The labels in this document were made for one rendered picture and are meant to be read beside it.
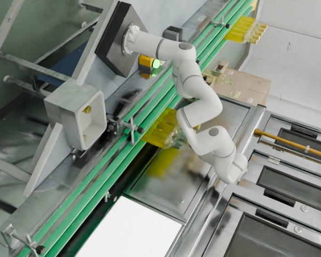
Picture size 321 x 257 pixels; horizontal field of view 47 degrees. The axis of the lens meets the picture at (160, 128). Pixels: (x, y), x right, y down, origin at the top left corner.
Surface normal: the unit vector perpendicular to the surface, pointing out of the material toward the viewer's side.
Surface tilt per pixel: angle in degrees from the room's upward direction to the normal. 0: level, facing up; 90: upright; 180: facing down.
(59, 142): 0
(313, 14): 90
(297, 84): 90
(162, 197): 90
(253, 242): 90
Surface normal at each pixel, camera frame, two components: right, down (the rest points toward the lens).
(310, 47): -0.47, 0.61
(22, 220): 0.02, -0.72
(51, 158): 0.88, 0.34
